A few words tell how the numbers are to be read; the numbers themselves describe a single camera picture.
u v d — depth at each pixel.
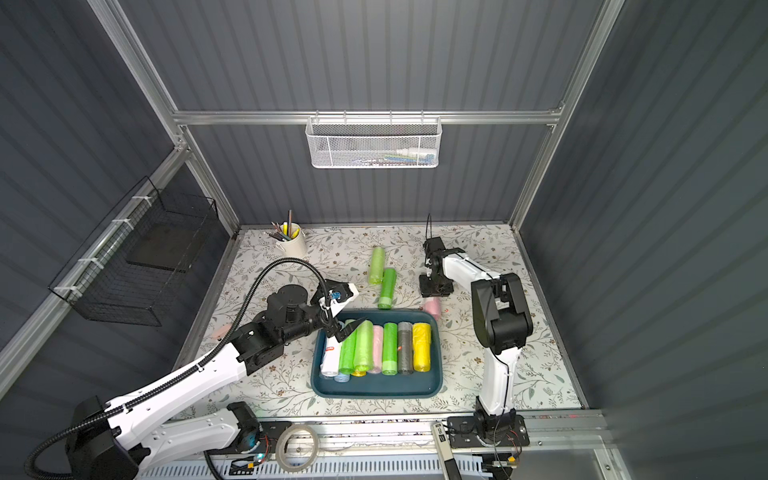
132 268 0.72
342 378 0.80
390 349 0.85
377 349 0.84
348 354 0.80
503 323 0.53
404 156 0.93
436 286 0.86
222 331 0.89
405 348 0.85
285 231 1.06
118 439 0.40
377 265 1.04
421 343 0.86
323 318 0.63
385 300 0.95
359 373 0.82
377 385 0.82
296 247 1.06
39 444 0.38
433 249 0.82
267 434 0.73
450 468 0.65
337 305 0.60
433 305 0.94
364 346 0.81
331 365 0.79
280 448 0.69
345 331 0.65
